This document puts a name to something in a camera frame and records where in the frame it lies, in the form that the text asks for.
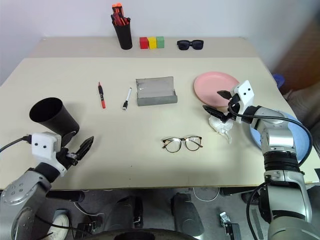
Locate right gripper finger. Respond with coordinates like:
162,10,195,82
216,89,235,101
202,104,230,121

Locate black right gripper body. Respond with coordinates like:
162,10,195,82
221,92,245,124

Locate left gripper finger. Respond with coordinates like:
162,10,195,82
61,129,77,150
75,135,95,161

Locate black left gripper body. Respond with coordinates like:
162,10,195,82
56,146,80,169

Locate crumpled white tissue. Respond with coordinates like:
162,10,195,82
207,114,235,145

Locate pink plate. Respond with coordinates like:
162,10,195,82
193,71,241,109

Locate red and black pen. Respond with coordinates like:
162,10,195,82
97,81,107,110

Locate blue round object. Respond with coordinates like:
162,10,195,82
272,72,286,90

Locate tortoiseshell clear eyeglasses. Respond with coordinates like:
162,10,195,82
161,135,204,154

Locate open grey glasses case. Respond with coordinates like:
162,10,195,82
135,76,179,107

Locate black sunglasses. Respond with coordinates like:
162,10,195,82
176,39,205,52

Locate white marker black cap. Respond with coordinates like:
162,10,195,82
121,87,133,111

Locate dark rounded shape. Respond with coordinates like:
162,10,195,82
106,195,145,231
170,192,205,237

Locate blue plate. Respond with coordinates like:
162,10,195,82
249,112,311,161

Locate brown wooden furniture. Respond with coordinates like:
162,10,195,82
269,14,320,94

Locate yellow cube block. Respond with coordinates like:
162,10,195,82
147,36,158,50

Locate wide dark curved shape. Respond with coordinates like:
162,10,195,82
84,226,196,240

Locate black pen holder cup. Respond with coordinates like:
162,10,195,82
113,17,134,50

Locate tall orange-capped marker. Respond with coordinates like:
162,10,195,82
111,2,124,25

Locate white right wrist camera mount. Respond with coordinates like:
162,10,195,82
231,79,256,125

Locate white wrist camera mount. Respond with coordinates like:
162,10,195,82
231,79,256,125
26,131,68,177

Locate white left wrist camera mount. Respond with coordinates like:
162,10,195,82
26,131,68,177

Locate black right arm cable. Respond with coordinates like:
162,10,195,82
227,99,314,240

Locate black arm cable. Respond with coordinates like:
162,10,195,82
0,135,32,154
227,99,314,240

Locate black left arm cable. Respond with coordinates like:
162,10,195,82
0,135,32,154

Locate white floor cable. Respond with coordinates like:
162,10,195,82
191,186,221,202

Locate metal caster bracket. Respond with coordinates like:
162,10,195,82
218,211,242,240

